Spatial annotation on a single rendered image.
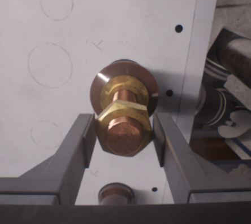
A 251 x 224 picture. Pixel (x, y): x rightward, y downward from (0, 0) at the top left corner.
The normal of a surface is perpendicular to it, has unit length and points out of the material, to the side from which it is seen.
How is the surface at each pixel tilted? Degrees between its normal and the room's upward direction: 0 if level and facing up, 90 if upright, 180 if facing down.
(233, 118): 12
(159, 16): 0
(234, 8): 0
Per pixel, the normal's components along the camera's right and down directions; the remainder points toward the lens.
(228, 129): 0.11, 0.55
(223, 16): 0.00, 0.30
